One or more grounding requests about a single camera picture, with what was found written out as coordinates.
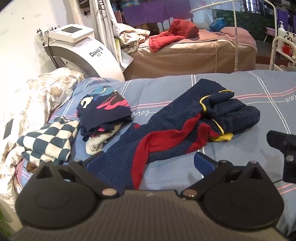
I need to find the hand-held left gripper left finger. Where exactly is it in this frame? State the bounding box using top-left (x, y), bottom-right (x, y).
top-left (30, 151), bottom-right (119, 200)

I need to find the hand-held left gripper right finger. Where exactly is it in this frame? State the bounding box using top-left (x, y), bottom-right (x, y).
top-left (180, 152), bottom-right (269, 200)

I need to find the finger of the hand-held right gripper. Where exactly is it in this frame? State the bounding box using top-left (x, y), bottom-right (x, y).
top-left (266, 130), bottom-right (296, 184)

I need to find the navy striped child's garment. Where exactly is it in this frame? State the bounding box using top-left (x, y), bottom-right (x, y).
top-left (96, 79), bottom-right (260, 193)

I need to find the pile of beige clothes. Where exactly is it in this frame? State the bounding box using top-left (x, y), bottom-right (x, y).
top-left (114, 23), bottom-right (151, 54)

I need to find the small white printed cloth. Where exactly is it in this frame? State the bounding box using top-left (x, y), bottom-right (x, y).
top-left (85, 123), bottom-right (126, 156)

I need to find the blue striped bedsheet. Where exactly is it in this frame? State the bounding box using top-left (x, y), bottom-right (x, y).
top-left (17, 70), bottom-right (296, 237)

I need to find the blue white checkered cloth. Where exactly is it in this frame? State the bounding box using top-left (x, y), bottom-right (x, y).
top-left (17, 116), bottom-right (80, 166)

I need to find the navy cartoon print cloth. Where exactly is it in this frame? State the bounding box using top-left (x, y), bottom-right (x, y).
top-left (76, 86), bottom-right (134, 142)

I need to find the beige floral quilt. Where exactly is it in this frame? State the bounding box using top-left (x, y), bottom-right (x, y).
top-left (0, 67), bottom-right (86, 205)

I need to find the black phone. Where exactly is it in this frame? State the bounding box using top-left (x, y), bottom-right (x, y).
top-left (3, 119), bottom-right (14, 140)

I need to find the white metal rack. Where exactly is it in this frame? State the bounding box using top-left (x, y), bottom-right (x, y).
top-left (269, 33), bottom-right (296, 71)

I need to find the brown covered massage bed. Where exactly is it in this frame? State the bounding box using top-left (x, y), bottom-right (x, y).
top-left (122, 26), bottom-right (258, 80)

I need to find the white beauty machine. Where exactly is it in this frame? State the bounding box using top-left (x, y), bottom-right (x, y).
top-left (35, 23), bottom-right (126, 82)

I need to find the white pump bottle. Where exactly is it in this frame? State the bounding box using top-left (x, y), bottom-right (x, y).
top-left (277, 21), bottom-right (287, 39)

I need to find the pink basin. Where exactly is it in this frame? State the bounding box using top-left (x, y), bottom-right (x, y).
top-left (264, 27), bottom-right (279, 42)

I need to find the red padded jacket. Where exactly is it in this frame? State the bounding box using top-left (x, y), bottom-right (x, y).
top-left (149, 31), bottom-right (186, 53)

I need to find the purple hanging cloth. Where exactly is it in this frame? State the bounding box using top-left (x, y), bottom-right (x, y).
top-left (276, 9), bottom-right (290, 31)

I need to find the dark red knit cloth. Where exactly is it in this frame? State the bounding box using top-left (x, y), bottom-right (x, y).
top-left (169, 19), bottom-right (200, 39)

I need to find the white hanging cloth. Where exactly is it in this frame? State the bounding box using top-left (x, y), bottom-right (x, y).
top-left (89, 0), bottom-right (134, 70)

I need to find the blue bag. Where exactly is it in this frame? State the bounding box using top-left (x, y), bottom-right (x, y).
top-left (208, 17), bottom-right (227, 32)

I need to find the purple curtain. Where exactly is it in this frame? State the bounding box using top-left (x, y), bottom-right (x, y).
top-left (120, 2), bottom-right (194, 24)

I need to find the white metal arched frame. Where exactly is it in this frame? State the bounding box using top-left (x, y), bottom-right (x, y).
top-left (190, 0), bottom-right (278, 72)

